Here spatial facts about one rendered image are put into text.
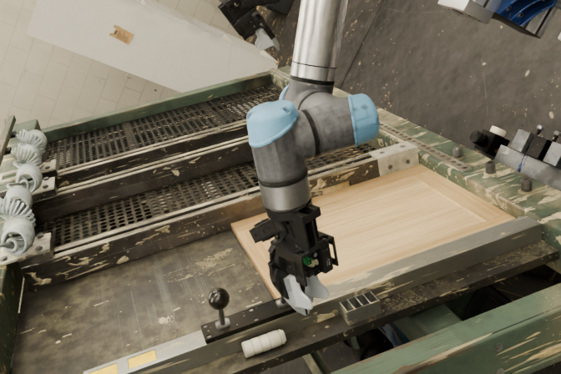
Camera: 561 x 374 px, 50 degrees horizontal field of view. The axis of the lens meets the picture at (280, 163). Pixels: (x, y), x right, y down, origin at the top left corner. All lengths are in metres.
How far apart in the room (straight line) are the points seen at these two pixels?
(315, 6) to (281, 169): 0.27
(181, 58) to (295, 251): 4.52
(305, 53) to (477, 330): 0.53
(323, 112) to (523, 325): 0.48
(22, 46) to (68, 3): 1.63
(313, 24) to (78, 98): 5.98
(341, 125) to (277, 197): 0.14
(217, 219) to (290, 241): 0.65
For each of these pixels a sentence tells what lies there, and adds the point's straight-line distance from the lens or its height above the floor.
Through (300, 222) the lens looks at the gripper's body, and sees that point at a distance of 0.89.
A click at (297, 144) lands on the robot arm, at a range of 0.85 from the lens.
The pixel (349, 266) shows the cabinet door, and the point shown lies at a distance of 1.31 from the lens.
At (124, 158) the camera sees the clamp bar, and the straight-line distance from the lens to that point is 2.14.
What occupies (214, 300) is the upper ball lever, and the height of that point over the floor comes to 1.54.
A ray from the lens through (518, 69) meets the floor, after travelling 3.00.
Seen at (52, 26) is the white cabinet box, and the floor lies 1.89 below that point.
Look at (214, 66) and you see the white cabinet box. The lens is 5.42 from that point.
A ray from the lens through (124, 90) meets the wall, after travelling 6.85.
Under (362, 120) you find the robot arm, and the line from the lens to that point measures 0.89.
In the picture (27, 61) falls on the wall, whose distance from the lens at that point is 6.80.
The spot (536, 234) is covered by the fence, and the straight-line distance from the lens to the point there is 1.38.
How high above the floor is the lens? 1.92
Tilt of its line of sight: 24 degrees down
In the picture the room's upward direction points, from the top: 71 degrees counter-clockwise
